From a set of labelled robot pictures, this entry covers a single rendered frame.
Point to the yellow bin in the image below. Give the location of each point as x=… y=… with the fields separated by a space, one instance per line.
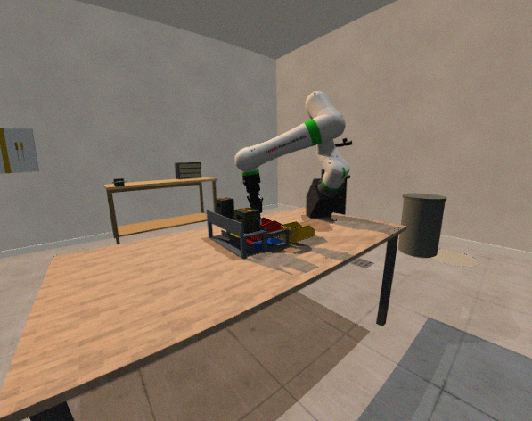
x=298 y=232

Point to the red bin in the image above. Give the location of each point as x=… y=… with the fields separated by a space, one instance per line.
x=270 y=225

